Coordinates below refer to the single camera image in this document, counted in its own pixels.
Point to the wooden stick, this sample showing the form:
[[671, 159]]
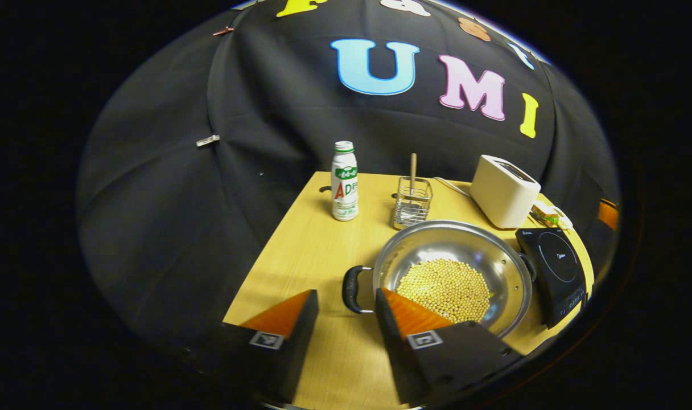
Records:
[[413, 171]]

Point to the white toaster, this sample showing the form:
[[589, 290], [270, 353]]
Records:
[[499, 196]]

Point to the black induction cooktop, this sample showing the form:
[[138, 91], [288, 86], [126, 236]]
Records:
[[556, 267]]

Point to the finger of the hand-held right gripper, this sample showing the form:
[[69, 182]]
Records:
[[609, 215]]

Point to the pile of soybeans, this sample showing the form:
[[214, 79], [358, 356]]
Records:
[[444, 287]]

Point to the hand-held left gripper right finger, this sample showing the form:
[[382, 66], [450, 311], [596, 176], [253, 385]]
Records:
[[391, 336]]

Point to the red cloth clip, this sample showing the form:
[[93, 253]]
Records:
[[222, 31]]

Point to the black backdrop cloth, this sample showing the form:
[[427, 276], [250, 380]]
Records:
[[169, 228]]

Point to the silver cloth clip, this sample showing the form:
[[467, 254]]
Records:
[[207, 140]]

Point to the white bottle green label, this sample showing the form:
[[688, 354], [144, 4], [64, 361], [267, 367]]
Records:
[[345, 188]]

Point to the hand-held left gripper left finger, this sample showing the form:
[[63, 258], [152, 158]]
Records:
[[297, 347]]

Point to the white bread sandwich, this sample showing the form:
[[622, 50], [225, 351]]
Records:
[[544, 213]]

